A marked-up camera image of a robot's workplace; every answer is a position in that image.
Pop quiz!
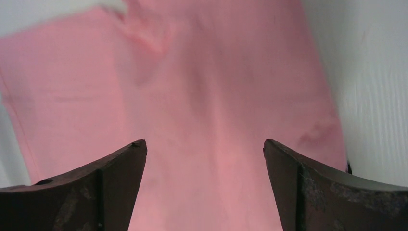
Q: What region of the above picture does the pink t shirt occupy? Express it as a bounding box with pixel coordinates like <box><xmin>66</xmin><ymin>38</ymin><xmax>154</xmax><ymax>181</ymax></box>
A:
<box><xmin>0</xmin><ymin>0</ymin><xmax>347</xmax><ymax>231</ymax></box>

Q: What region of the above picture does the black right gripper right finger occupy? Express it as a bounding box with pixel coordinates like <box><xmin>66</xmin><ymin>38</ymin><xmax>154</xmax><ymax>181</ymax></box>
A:
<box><xmin>263</xmin><ymin>139</ymin><xmax>408</xmax><ymax>231</ymax></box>

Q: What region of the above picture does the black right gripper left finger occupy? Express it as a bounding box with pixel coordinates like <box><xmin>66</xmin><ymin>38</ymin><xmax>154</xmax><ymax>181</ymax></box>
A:
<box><xmin>0</xmin><ymin>139</ymin><xmax>147</xmax><ymax>231</ymax></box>

